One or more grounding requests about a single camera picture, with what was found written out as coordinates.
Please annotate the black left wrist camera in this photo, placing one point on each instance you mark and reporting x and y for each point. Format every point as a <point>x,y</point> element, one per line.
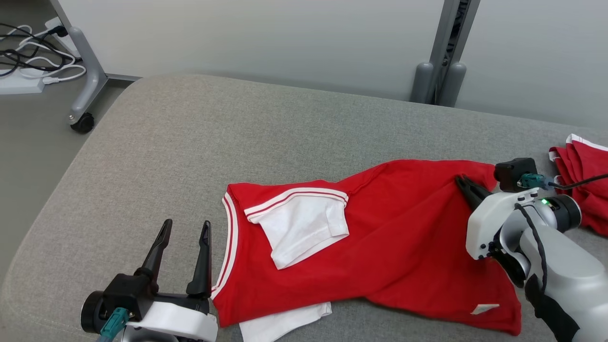
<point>128,292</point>

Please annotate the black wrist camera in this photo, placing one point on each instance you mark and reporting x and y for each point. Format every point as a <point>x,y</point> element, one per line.
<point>513,171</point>
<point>128,292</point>

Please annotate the teal right camera connector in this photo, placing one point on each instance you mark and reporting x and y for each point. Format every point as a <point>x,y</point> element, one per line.
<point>532,180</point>

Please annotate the teal camera connector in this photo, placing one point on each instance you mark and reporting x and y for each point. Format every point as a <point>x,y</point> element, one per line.
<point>114,323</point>
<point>532,180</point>

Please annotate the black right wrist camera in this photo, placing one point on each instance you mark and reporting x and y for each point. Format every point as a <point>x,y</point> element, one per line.
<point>513,171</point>

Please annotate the grey metal stand leg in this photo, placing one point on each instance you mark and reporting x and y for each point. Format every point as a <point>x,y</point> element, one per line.
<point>95,76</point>

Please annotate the red shorts white trim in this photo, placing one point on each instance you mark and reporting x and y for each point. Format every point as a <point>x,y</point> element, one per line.
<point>586,161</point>

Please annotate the grey metal partition post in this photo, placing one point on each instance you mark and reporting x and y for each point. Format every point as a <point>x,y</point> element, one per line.
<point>445,28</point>

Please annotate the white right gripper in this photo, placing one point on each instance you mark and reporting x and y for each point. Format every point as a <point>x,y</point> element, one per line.
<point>484,223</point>

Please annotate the black caster wheel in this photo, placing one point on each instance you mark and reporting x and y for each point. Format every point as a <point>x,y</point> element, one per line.
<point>83,123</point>

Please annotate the white power strip with plug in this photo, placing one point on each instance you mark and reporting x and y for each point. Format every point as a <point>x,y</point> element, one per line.
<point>53,23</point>

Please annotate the teal left camera connector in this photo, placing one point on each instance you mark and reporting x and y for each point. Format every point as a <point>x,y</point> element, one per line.
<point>114,323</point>

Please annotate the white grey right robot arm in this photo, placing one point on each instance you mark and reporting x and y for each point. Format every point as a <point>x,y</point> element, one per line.
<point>570,266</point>

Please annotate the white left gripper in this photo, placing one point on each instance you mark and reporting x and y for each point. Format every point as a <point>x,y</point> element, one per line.
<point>180,320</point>

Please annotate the red white lettered jersey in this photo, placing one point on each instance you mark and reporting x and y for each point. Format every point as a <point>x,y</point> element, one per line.
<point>389,237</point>

